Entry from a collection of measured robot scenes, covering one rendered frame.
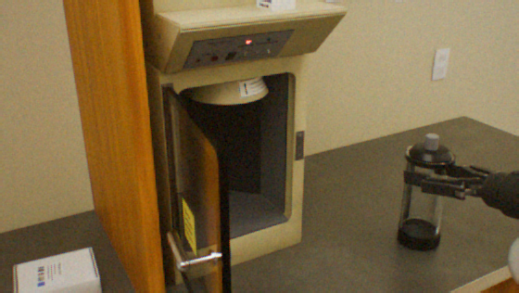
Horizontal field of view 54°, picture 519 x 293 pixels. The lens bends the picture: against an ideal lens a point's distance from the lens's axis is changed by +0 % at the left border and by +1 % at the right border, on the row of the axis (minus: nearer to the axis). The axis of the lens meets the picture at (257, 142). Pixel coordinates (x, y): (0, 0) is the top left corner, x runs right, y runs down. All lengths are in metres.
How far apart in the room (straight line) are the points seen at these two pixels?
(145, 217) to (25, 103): 0.54
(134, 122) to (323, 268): 0.57
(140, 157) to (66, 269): 0.40
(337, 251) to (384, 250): 0.11
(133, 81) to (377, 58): 1.13
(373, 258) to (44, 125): 0.85
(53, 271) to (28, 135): 0.36
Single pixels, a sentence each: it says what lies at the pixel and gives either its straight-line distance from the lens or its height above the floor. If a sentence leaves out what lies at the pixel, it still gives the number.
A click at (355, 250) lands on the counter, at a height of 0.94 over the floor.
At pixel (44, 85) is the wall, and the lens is 1.33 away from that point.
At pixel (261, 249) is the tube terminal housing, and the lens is 1.20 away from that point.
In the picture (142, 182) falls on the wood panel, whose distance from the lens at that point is 0.88.
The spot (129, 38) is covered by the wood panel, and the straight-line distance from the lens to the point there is 0.80.
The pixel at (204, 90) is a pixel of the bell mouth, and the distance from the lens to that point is 1.03.
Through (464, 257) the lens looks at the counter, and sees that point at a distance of 1.30.
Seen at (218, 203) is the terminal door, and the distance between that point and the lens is 0.68.
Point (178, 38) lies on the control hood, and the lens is 0.81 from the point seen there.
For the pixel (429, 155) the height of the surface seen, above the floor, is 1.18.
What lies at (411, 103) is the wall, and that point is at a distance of 1.97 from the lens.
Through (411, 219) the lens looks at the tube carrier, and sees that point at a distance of 1.24.
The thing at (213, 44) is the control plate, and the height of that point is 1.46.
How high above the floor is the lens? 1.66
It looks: 24 degrees down
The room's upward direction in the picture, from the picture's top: straight up
